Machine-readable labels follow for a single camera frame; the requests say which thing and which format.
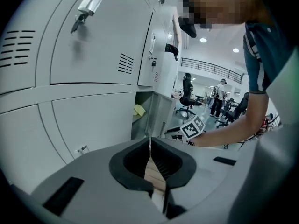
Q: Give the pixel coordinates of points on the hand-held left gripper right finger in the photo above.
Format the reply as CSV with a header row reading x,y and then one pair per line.
x,y
170,164

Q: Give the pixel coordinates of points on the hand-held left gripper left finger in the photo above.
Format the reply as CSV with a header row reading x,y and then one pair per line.
x,y
133,162

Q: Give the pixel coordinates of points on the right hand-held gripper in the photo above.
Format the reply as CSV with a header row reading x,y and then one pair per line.
x,y
192,127

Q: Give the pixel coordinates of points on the white metal locker cabinet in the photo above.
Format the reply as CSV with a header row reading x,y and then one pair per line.
x,y
93,55

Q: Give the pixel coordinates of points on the person's right forearm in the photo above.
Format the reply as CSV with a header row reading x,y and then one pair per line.
x,y
222,136

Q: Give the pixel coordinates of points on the black-headed keys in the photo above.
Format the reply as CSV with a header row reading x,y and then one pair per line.
x,y
78,22
153,64

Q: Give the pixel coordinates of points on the black office chair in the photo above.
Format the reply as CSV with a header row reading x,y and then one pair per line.
x,y
187,94
236,111

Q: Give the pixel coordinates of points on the yellow foam block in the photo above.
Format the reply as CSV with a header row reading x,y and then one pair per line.
x,y
140,108

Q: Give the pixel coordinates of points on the black balcony railing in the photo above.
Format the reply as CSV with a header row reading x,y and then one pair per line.
x,y
210,66

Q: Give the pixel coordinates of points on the black bag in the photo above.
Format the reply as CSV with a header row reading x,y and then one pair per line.
x,y
171,49

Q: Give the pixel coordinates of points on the round ceiling light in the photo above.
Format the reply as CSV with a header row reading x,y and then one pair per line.
x,y
236,50
203,40

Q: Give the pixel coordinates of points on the person's teal shirt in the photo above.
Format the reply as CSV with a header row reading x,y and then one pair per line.
x,y
261,66

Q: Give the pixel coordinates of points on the person's head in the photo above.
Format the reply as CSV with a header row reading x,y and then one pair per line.
x,y
222,3

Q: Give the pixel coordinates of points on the black head-mounted camera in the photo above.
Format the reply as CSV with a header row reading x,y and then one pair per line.
x,y
188,27

